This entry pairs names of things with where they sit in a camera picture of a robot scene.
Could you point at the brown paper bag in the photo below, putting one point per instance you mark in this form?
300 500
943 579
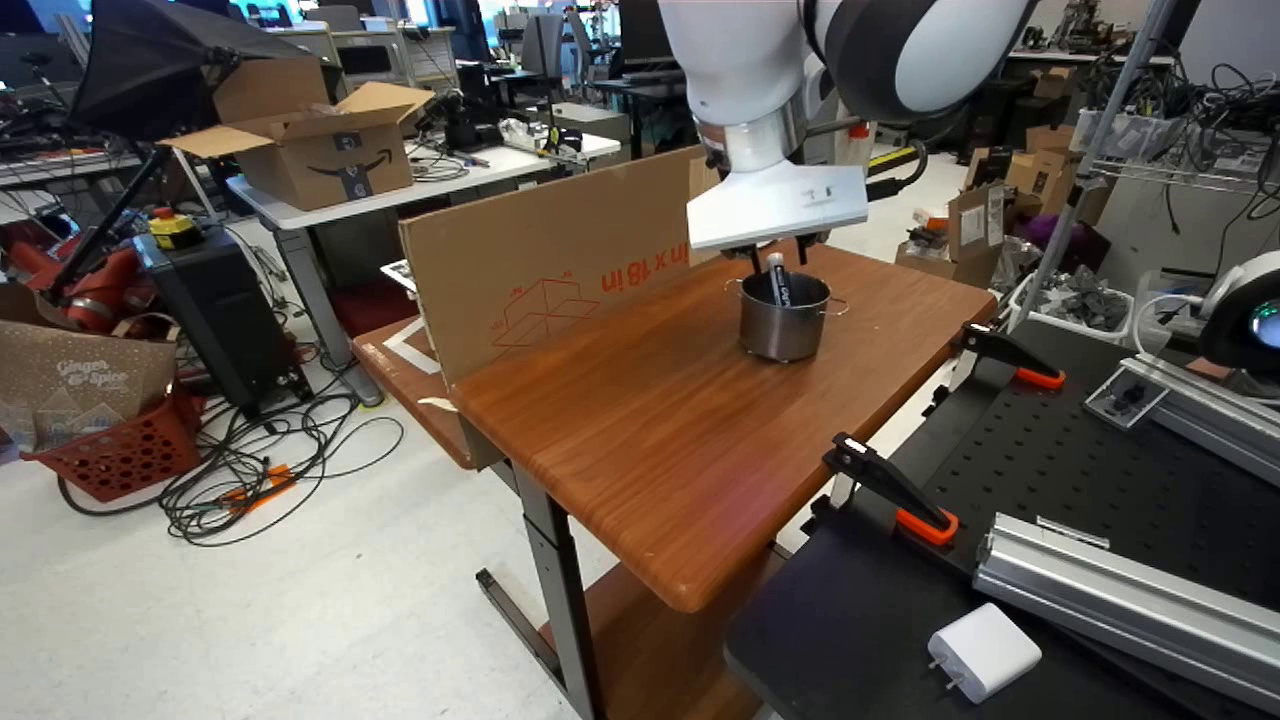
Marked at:
67 380

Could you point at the brown wooden table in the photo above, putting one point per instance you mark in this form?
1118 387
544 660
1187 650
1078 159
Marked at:
667 441

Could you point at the white power adapter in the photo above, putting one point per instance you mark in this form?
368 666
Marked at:
987 650

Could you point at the open Amazon cardboard box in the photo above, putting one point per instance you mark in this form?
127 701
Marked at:
333 167

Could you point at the silver metal pot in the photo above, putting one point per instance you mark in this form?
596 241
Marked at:
784 333

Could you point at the yellow red emergency stop button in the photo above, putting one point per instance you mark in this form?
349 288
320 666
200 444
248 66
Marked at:
172 229

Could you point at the red plastic object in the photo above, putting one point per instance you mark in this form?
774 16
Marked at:
102 293

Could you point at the black umbrella reflector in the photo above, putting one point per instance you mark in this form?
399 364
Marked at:
146 66

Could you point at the white work table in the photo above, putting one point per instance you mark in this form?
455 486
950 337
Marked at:
455 174

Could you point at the grey metal pole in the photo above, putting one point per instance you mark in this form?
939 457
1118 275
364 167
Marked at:
1085 163

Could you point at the black and white marker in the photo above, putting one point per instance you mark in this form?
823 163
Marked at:
782 280

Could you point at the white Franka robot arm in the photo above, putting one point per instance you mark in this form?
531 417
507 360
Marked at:
746 66

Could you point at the plain aluminium rail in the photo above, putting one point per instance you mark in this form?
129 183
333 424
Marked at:
1133 601

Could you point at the red plastic basket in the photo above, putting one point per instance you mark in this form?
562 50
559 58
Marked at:
120 461

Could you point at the aluminium rail with bracket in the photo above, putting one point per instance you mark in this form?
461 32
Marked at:
1212 420

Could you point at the brown cardboard board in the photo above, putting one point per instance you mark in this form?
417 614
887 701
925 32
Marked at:
534 264

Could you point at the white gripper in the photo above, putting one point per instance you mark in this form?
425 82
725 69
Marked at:
782 206

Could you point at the black equipment box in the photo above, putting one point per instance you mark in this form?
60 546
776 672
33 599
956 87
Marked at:
212 321

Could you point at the black perforated breadboard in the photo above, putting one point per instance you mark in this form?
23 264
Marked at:
1065 466

